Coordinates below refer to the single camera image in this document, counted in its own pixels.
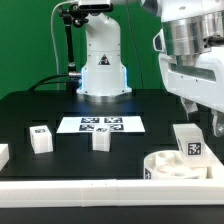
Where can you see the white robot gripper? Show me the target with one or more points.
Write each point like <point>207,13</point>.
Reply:
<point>203,84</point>

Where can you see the white round stool seat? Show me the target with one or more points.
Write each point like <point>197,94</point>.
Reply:
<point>167,165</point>

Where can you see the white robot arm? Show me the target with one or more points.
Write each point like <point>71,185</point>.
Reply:
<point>190,44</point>

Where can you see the white marker paper sheet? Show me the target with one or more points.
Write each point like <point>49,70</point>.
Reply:
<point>130,124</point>

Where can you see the white U-shaped fence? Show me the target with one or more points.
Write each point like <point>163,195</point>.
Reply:
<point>90,193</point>

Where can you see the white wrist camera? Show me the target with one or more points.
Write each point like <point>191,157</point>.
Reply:
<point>158,42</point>

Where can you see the white overhead camera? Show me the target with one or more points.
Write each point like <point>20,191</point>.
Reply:
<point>95,5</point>

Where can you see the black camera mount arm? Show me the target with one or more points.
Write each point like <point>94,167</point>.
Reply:
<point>72,17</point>

